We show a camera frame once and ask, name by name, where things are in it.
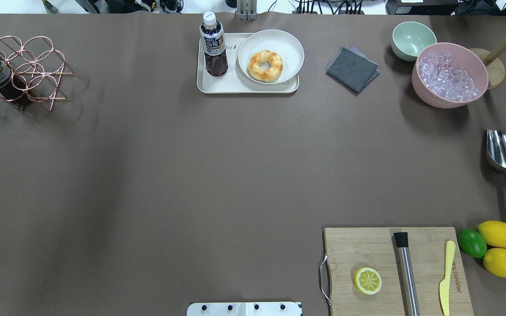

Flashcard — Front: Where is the cream round plate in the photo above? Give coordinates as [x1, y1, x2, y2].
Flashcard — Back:
[238, 29, 304, 85]

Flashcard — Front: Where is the pink bowl with ice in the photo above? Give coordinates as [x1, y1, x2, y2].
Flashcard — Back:
[412, 43, 489, 108]

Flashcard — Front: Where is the aluminium frame post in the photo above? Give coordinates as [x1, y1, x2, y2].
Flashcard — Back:
[235, 0, 258, 21]

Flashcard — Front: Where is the copper wire bottle rack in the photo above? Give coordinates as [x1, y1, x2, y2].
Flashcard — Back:
[0, 35, 74, 111]

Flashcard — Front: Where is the cream rabbit tray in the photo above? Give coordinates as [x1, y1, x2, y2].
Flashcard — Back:
[196, 33, 300, 94]

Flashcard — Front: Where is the dark drink bottle on tray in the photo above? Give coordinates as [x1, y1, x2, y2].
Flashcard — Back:
[199, 11, 228, 77]

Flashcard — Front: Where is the bamboo cutting board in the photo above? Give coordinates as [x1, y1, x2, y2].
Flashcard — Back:
[324, 227, 456, 316]

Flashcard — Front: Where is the wooden stand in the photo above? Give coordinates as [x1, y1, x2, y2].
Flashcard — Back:
[470, 38, 506, 90]

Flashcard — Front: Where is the steel cylinder black cap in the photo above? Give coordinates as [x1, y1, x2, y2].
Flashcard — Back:
[393, 232, 420, 316]

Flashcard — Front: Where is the green bowl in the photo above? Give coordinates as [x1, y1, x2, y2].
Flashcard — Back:
[391, 21, 437, 62]

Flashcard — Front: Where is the braided glazed donut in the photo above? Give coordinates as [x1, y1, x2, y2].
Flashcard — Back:
[247, 50, 284, 82]

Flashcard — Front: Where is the yellow plastic knife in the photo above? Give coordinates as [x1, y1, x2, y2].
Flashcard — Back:
[438, 240, 456, 316]

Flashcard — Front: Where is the yellow lemon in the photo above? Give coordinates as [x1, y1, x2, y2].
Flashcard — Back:
[482, 248, 506, 278]
[477, 220, 506, 248]

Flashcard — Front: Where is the green lime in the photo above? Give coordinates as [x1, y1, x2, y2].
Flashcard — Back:
[456, 229, 488, 259]

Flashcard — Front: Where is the grey folded cloth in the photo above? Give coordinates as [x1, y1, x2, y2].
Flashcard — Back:
[326, 46, 380, 94]

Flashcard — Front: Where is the half lemon slice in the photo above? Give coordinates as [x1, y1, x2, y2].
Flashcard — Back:
[353, 267, 382, 295]

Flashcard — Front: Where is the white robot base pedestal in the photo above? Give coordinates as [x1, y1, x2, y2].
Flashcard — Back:
[186, 302, 303, 316]

